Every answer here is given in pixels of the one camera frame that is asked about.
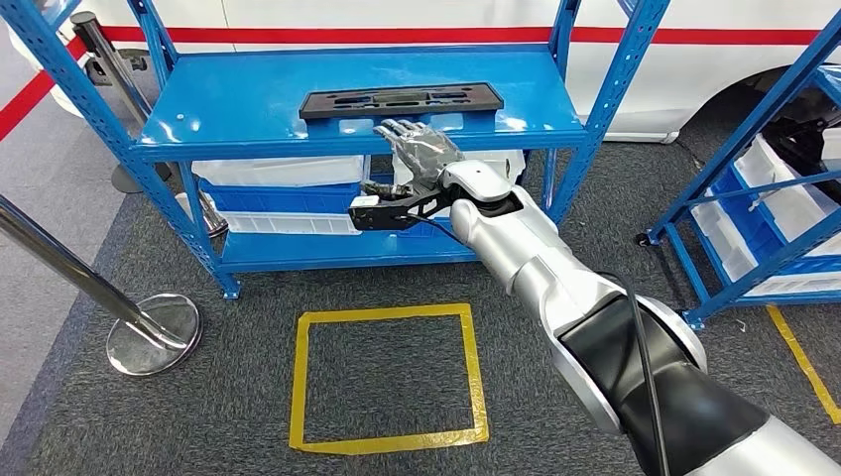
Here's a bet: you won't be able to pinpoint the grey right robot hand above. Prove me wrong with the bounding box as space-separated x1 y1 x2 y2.
362 119 466 201

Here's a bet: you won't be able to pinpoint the black plastic plate holder part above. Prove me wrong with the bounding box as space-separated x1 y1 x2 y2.
299 81 505 121

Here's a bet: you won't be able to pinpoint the blue metal shelf rack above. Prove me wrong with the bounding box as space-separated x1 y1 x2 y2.
0 0 671 300
634 9 841 330

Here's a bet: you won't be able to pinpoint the blue plastic bin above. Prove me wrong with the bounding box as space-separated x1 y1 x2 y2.
709 167 841 278
198 178 364 215

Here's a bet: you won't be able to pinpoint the yellow floor tape square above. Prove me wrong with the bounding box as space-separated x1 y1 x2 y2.
767 304 841 426
289 302 491 456

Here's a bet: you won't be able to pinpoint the stanchion with dark base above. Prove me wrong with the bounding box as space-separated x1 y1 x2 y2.
111 163 174 195

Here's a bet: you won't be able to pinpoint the chrome stanchion with round base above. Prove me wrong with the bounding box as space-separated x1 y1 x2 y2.
0 194 203 377

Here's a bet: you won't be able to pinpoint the chrome stanchion with black cap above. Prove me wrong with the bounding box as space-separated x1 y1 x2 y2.
69 11 230 239

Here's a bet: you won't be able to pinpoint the pale wrist camera on bracket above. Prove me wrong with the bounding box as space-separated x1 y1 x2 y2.
348 183 461 232

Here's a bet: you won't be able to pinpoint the black hose parts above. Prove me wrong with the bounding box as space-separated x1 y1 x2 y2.
762 98 841 205

